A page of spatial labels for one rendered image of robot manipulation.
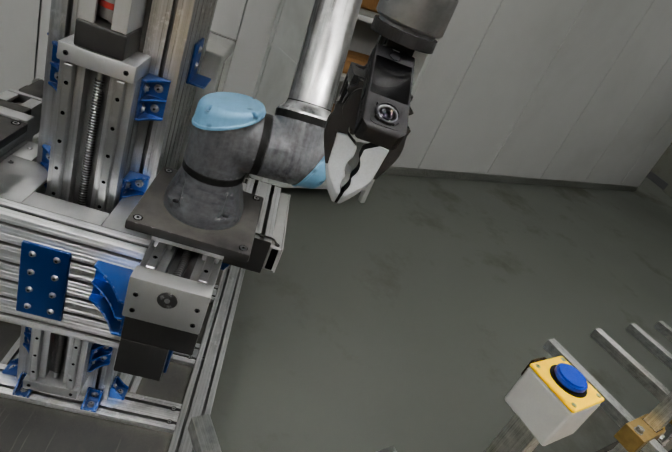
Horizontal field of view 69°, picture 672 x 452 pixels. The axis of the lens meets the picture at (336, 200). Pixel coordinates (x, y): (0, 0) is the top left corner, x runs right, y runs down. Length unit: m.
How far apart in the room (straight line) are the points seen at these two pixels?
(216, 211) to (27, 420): 0.93
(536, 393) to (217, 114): 0.62
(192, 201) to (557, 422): 0.66
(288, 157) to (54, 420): 1.07
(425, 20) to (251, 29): 2.66
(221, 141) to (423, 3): 0.47
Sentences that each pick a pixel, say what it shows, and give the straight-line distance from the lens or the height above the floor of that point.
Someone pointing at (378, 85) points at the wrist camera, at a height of 1.47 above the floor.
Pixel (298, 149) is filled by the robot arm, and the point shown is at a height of 1.23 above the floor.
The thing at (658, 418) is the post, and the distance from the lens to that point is 1.48.
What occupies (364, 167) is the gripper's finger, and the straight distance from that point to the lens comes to 0.56.
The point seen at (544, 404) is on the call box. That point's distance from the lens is 0.69.
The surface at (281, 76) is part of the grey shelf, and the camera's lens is 3.00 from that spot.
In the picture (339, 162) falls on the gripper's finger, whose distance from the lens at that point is 0.56.
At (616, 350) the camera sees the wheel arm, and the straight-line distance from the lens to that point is 1.72.
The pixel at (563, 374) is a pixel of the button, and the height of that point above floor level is 1.23.
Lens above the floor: 1.57
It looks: 27 degrees down
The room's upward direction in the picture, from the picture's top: 23 degrees clockwise
